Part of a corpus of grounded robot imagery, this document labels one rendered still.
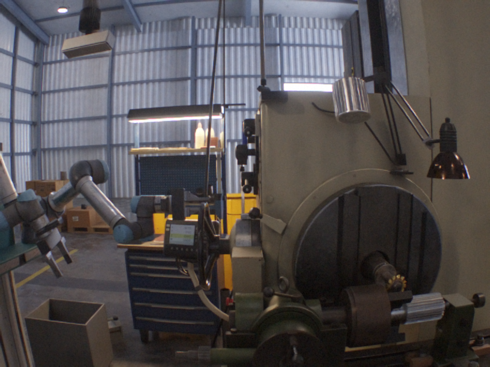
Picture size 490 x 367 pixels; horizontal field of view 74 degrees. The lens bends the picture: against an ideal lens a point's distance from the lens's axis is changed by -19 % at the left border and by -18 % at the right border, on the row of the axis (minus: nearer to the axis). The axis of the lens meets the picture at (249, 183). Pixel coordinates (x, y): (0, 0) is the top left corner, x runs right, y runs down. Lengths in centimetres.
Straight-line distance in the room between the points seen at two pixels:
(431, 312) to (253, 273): 61
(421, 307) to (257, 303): 50
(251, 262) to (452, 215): 82
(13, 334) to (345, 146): 188
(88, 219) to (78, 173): 699
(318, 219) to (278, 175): 21
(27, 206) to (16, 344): 102
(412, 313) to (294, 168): 64
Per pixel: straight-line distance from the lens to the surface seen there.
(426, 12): 164
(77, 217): 881
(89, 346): 281
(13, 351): 229
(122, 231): 154
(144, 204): 164
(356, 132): 141
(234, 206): 418
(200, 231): 146
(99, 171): 182
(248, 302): 107
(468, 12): 175
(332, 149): 138
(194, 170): 352
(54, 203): 208
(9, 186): 161
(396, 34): 187
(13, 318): 219
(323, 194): 136
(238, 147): 162
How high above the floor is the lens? 169
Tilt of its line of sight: 5 degrees down
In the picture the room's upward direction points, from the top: 1 degrees counter-clockwise
